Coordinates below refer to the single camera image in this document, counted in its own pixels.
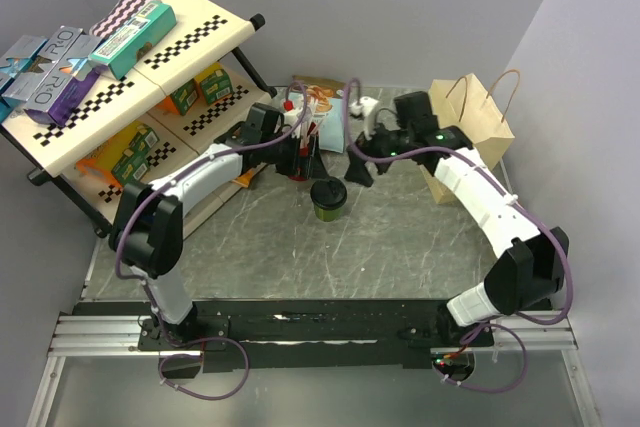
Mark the green paper coffee cup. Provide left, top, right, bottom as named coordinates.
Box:
left=314, top=204, right=343, bottom=222

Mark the orange green large box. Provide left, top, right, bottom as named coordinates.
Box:
left=75, top=121, right=159, bottom=188

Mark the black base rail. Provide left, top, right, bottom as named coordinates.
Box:
left=137, top=296, right=551, bottom=376

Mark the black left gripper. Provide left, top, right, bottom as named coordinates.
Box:
left=262, top=132, right=329, bottom=181

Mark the black plastic cup lid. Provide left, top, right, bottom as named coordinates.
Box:
left=310, top=177, right=348, bottom=210

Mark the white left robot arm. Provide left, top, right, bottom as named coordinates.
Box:
left=109, top=101, right=315, bottom=349

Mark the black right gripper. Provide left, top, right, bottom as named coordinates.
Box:
left=345, top=113, right=415, bottom=187

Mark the red cup holder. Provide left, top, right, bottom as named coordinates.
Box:
left=289, top=175, right=313, bottom=182

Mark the brown paper bag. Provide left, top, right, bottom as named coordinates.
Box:
left=419, top=69, right=522, bottom=206

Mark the cream two-tier shelf rack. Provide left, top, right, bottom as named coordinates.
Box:
left=1, top=0, right=276, bottom=238

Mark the silver purple box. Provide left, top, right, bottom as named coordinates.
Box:
left=1, top=26, right=103, bottom=126

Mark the teal box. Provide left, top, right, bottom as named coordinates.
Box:
left=88, top=0, right=177, bottom=80

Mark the blue silver box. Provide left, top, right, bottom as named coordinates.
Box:
left=0, top=35, right=47, bottom=95

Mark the blue snack pouch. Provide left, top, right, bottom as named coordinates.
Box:
left=293, top=75, right=345, bottom=153

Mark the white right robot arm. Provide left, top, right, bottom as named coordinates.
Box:
left=342, top=91, right=569, bottom=346

